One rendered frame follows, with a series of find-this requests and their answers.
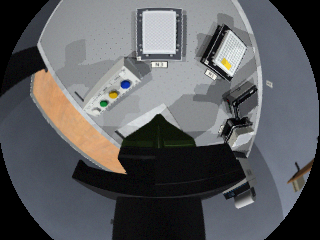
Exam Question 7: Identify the white horizontal cylinder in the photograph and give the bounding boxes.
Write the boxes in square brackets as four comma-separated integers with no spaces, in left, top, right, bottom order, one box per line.
[234,189,256,208]

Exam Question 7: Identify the white control panel with buttons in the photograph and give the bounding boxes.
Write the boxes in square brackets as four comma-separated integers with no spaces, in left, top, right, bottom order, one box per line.
[74,57,144,117]

